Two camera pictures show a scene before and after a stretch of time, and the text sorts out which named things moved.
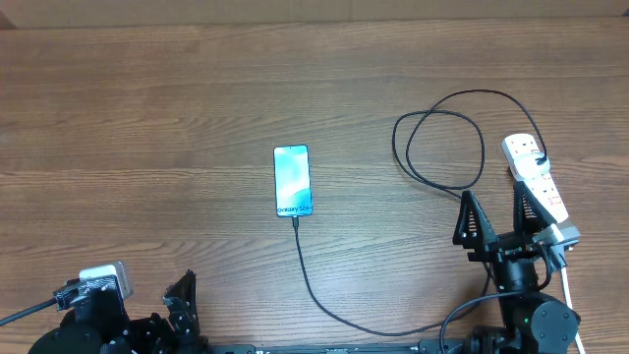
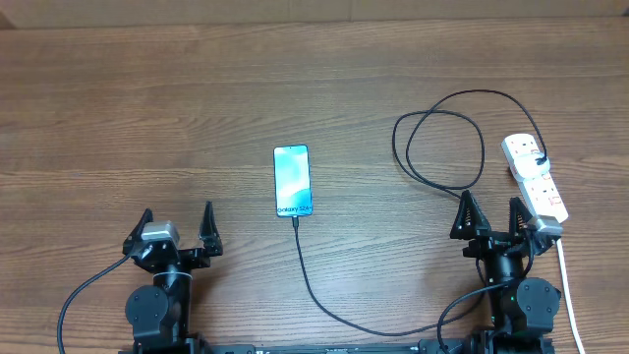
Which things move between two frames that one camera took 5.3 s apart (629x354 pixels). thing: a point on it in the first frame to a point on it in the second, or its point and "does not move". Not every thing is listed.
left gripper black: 183,301 to 200,257
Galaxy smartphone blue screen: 293,180 does not move
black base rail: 460,345 does not move
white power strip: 543,189 does not move
